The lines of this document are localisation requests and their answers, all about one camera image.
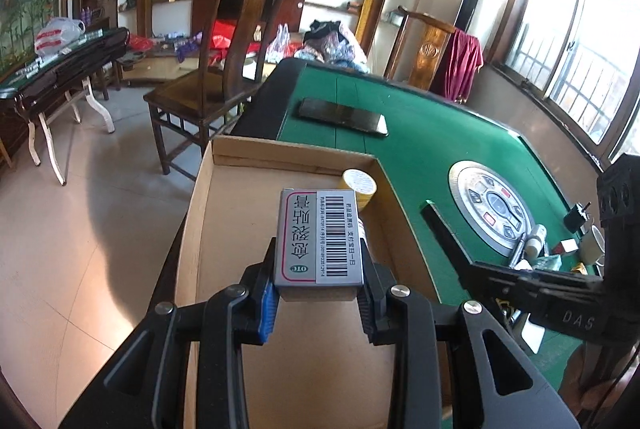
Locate black tablet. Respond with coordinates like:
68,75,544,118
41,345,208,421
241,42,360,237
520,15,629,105
298,98,389,138

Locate white plastic bag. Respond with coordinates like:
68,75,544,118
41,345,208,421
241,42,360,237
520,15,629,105
34,17,86,57

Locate black marker yellow caps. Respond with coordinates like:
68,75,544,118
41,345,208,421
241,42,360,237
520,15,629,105
510,234,532,268

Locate grey medicine box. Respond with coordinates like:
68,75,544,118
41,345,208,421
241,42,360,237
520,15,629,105
272,188,366,303

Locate small black motor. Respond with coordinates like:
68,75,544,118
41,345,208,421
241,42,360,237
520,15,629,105
565,203,594,233

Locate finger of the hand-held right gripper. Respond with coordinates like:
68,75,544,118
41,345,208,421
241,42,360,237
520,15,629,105
420,200,601,310

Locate carved wooden chair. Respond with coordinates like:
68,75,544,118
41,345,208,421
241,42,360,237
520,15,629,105
384,6,458,92

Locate person's right hand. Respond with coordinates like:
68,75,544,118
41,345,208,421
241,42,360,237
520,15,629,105
560,343,636,416

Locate dark red garment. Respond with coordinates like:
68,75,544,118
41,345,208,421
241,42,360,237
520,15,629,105
431,29,485,103

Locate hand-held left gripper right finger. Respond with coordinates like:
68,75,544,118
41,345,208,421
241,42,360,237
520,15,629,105
356,240,566,429

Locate cardboard box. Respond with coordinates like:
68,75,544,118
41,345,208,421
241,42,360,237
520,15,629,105
172,135,451,429

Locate black folding table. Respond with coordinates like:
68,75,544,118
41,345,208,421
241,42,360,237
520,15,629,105
0,28,132,186

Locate yellow lidded jar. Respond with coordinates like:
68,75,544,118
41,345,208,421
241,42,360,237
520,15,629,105
341,169,377,213

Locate red plastic bag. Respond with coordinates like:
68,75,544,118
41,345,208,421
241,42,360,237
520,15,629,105
210,19,237,51

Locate clear plastic bag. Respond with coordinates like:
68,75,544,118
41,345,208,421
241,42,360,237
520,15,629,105
266,24,292,63

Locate pile of clothes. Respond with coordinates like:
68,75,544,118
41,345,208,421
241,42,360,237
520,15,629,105
294,19,369,72

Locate round table control panel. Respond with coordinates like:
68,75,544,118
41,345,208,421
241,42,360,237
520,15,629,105
448,160,544,260

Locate white mug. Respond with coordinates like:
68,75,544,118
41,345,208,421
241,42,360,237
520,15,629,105
580,225,607,266

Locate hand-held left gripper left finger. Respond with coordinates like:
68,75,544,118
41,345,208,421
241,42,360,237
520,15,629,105
57,236,280,429

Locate white plastic bottle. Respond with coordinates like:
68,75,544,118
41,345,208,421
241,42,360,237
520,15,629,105
524,224,549,258

